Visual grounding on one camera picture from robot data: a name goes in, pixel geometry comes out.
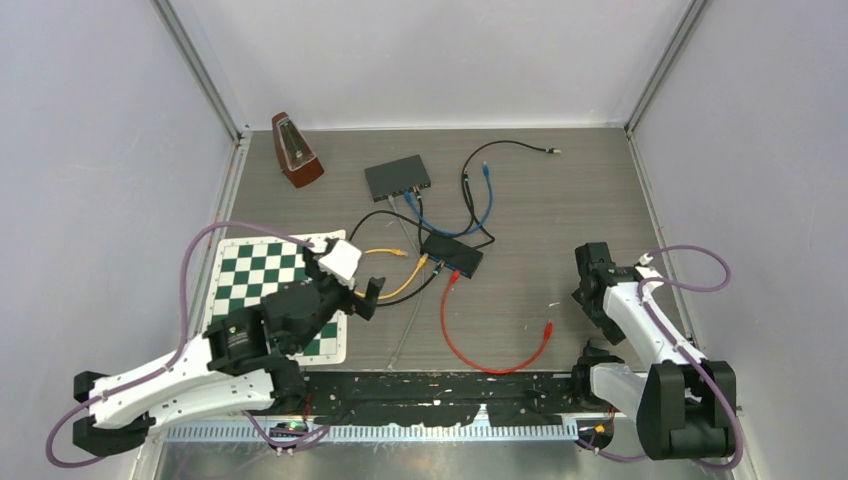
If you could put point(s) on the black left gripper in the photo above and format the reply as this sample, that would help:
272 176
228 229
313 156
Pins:
367 306

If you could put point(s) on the black blue network switch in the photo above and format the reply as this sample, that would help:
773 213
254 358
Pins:
453 253

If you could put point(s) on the dark grey network switch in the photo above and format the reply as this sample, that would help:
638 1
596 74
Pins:
397 177

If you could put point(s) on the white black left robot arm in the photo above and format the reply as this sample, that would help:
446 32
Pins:
243 362

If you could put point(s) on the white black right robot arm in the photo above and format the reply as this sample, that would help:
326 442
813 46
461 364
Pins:
685 407

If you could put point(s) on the green white chessboard mat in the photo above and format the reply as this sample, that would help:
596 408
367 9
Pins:
247 269

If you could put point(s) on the brown wooden metronome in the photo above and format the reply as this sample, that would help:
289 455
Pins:
297 160

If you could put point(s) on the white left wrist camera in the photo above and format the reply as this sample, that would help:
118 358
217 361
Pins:
339 258

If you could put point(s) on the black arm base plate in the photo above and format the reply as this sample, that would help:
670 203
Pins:
436 399

